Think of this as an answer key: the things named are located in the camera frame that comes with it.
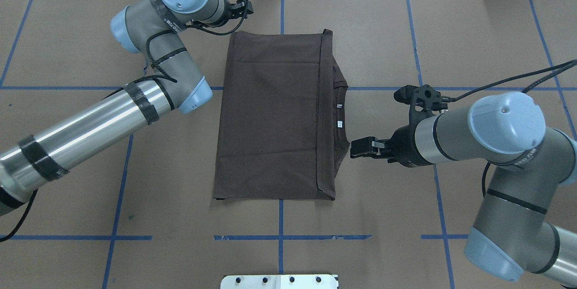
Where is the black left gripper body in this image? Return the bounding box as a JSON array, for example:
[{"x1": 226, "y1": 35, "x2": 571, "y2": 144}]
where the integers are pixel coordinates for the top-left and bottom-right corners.
[{"x1": 216, "y1": 0, "x2": 237, "y2": 27}]

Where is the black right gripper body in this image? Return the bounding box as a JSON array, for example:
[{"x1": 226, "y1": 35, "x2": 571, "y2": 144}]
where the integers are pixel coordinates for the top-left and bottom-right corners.
[{"x1": 387, "y1": 125, "x2": 426, "y2": 168}]

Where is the dark brown t-shirt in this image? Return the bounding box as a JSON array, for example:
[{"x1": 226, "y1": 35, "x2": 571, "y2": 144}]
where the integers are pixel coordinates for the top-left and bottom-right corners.
[{"x1": 213, "y1": 29, "x2": 350, "y2": 201}]

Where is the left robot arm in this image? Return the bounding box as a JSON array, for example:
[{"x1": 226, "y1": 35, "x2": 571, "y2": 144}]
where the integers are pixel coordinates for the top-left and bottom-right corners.
[{"x1": 1, "y1": 0, "x2": 254, "y2": 215}]

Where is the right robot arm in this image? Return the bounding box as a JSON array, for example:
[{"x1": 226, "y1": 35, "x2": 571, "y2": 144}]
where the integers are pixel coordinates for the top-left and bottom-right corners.
[{"x1": 350, "y1": 90, "x2": 576, "y2": 289}]

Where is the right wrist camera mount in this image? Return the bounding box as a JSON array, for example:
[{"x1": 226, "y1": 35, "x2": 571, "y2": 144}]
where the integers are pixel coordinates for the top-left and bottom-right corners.
[{"x1": 394, "y1": 84, "x2": 449, "y2": 127}]

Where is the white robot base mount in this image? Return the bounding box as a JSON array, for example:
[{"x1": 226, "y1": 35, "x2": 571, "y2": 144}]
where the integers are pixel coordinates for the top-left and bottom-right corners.
[{"x1": 220, "y1": 273, "x2": 339, "y2": 289}]

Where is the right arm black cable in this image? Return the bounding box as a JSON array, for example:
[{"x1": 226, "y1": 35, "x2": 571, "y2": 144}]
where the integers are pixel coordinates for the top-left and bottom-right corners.
[{"x1": 444, "y1": 59, "x2": 577, "y2": 199}]

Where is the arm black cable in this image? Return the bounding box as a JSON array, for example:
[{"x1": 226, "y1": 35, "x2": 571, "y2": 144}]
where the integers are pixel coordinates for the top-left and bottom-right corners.
[
  {"x1": 0, "y1": 0, "x2": 249, "y2": 242},
  {"x1": 444, "y1": 59, "x2": 577, "y2": 199}
]

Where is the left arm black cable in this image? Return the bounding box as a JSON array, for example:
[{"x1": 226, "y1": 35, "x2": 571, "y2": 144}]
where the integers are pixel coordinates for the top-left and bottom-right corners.
[{"x1": 0, "y1": 0, "x2": 249, "y2": 242}]

